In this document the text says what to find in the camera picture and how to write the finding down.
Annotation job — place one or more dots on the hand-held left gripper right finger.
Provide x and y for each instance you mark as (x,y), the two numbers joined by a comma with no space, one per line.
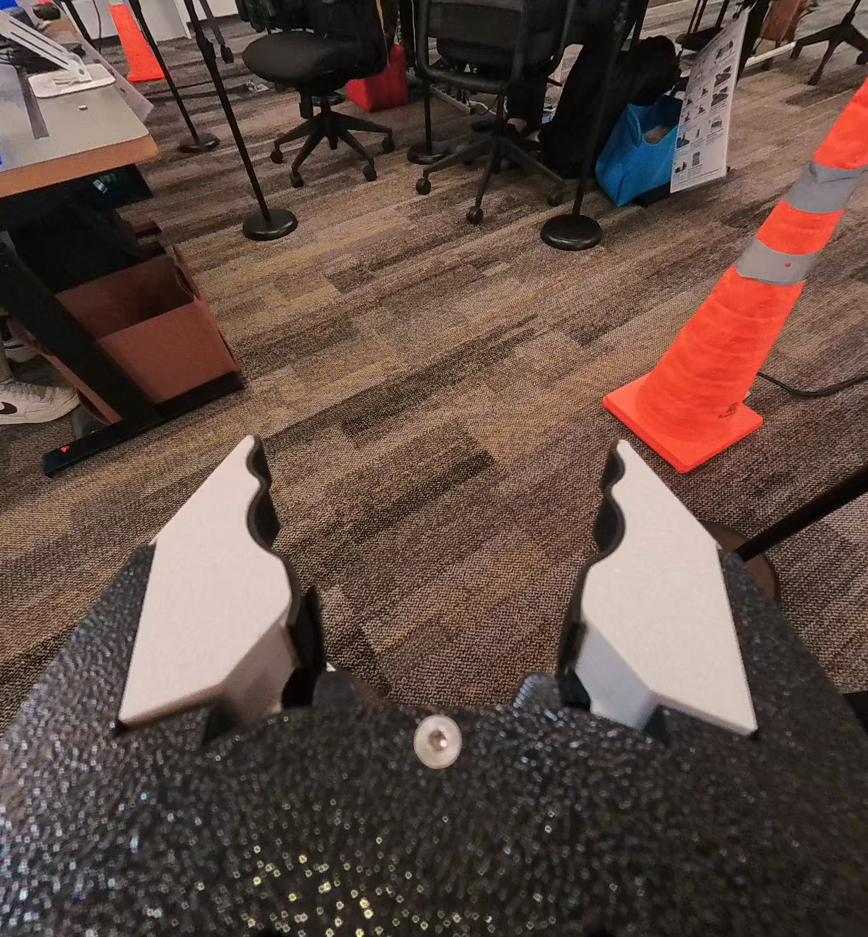
(661,615)

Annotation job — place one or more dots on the black framed floor sign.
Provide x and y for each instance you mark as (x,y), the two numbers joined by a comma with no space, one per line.
(815,513)

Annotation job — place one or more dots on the grey panel sign stand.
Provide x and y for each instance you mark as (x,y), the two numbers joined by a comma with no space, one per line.
(269,224)

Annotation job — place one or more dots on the red box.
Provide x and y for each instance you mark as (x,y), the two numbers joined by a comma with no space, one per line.
(380,81)

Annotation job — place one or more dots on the blue bag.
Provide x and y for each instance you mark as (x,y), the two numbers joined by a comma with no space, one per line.
(639,147)

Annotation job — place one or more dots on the printed paper sheet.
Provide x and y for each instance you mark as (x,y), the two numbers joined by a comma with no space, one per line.
(709,103)

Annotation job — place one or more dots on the white tilted stand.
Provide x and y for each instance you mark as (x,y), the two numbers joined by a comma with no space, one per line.
(39,51)

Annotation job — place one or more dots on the cardboard box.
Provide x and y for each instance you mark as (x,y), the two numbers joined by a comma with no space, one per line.
(149,330)

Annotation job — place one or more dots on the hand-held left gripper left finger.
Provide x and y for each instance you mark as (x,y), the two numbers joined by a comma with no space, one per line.
(207,600)

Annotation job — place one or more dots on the grey work table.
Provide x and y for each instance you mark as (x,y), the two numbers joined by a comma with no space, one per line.
(53,139)

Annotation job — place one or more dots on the black office chair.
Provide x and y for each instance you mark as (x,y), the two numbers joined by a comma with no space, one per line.
(317,59)
(493,44)

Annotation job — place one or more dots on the black bag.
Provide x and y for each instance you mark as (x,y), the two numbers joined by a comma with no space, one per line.
(595,103)

